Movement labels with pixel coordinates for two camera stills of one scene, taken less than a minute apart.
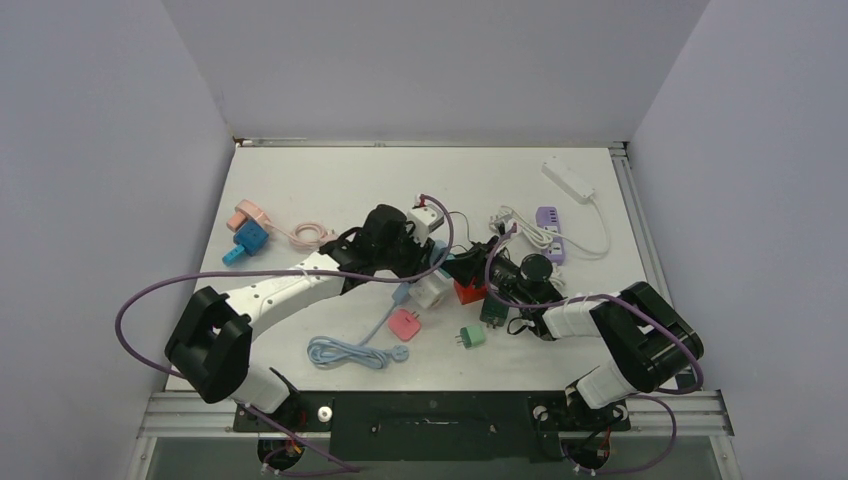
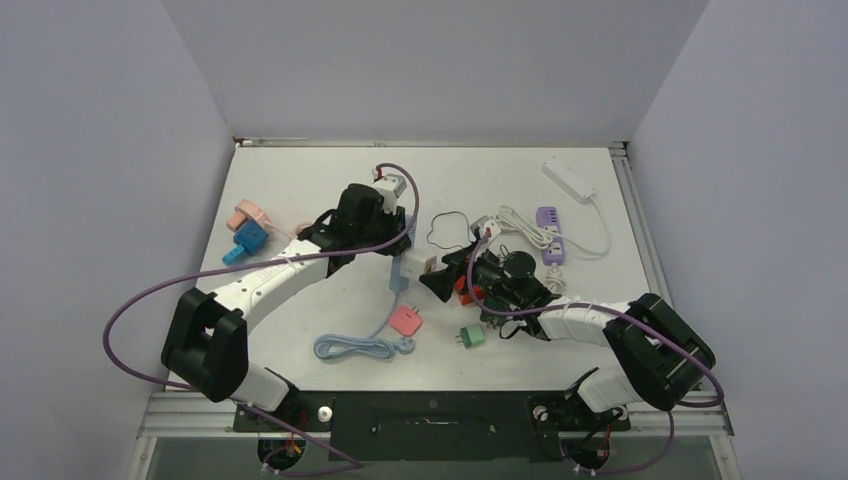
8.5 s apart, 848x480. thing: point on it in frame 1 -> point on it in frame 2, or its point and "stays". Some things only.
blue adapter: [250, 238] stays
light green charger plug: [472, 336] stays
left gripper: [417, 262] -> [394, 222]
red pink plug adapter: [470, 293] stays
